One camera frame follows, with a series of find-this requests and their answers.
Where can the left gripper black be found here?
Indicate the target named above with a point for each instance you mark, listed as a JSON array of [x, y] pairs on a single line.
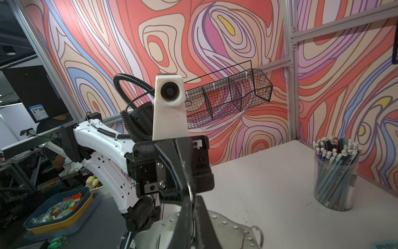
[[171, 169]]

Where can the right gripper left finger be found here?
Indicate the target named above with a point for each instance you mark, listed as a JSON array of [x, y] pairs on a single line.
[[183, 231]]

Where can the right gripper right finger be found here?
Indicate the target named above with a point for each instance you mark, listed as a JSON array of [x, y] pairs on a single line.
[[205, 236]]

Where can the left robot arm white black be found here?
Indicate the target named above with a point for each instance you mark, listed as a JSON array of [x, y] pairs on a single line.
[[103, 152]]

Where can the tray of coloured parts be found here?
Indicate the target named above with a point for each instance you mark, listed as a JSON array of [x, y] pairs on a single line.
[[61, 215]]

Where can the pencil cup with pencils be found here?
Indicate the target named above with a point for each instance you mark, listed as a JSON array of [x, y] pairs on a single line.
[[336, 171]]

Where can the black monitor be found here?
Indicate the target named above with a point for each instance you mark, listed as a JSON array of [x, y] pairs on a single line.
[[36, 91]]

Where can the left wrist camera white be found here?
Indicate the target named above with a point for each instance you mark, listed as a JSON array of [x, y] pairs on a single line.
[[170, 119]]

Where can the black wire basket left wall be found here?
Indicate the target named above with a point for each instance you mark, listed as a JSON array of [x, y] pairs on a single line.
[[234, 89]]

